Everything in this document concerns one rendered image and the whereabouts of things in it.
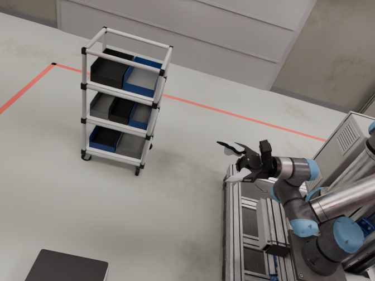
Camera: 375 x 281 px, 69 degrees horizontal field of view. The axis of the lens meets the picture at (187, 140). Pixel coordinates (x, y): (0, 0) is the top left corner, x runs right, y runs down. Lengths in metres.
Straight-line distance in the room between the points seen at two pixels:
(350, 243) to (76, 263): 1.22
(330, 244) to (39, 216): 1.73
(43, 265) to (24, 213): 0.65
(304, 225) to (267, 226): 0.51
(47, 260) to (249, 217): 1.32
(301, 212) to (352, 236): 0.30
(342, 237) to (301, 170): 0.34
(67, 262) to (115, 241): 0.50
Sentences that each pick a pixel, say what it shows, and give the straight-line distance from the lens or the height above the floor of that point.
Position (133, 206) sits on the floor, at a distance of 2.17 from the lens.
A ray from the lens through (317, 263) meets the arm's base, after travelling 1.32.
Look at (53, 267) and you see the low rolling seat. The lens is 1.60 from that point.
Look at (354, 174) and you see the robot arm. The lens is 1.16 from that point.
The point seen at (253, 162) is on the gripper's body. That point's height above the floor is 1.24.
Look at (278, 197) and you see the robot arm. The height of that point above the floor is 1.09.
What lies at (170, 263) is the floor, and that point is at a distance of 2.00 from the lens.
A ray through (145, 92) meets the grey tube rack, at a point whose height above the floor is 0.79.
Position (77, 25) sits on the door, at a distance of 4.32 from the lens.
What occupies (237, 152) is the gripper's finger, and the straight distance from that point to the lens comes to 0.90.
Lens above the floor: 1.80
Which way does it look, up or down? 40 degrees down
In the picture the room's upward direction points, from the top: 19 degrees clockwise
